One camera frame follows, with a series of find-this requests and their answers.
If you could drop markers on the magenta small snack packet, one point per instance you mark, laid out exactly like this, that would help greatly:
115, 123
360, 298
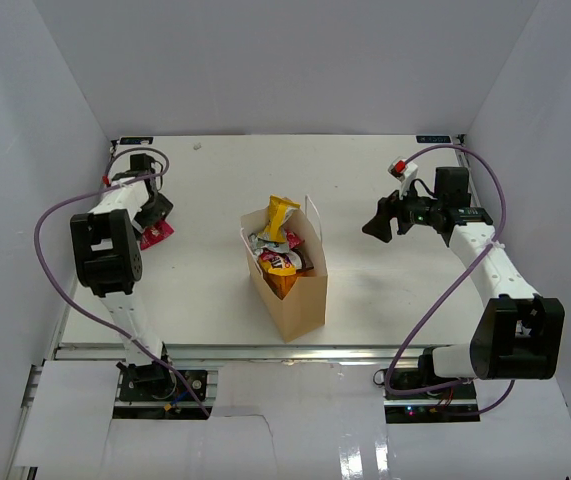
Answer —
155, 234

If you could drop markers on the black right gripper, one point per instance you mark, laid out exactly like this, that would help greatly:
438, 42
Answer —
380, 226

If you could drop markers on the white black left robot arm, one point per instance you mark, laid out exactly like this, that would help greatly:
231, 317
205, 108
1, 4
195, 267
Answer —
107, 251

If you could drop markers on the blue label left corner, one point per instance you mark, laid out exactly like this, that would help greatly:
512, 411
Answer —
136, 141

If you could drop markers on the dark brown M&M's packet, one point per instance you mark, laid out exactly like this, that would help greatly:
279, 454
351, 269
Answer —
300, 260

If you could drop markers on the pink candy packet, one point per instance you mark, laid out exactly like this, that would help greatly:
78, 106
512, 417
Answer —
293, 240

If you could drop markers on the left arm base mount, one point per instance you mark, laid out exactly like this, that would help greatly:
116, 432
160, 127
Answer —
153, 382

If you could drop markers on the brown paper bag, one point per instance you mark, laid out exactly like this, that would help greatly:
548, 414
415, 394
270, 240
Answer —
303, 309

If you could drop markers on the aluminium front rail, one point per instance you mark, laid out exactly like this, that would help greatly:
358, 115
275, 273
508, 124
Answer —
202, 353

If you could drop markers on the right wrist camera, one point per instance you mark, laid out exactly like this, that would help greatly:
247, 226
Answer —
405, 172

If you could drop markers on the small blue silver packet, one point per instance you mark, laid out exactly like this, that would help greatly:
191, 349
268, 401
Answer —
259, 246

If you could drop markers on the orange yellow snack multipack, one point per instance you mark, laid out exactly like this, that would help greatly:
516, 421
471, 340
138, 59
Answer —
282, 285

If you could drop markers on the yellow M&M's packet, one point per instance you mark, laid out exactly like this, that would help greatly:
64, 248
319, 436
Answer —
276, 264

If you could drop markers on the small yellow snack packet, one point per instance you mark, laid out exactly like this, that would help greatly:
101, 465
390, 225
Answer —
280, 209

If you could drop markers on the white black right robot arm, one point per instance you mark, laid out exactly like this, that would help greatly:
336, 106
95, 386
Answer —
519, 333

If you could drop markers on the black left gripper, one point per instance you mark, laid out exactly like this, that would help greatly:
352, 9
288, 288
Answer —
161, 208

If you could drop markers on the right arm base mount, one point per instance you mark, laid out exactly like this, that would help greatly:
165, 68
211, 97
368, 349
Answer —
451, 405

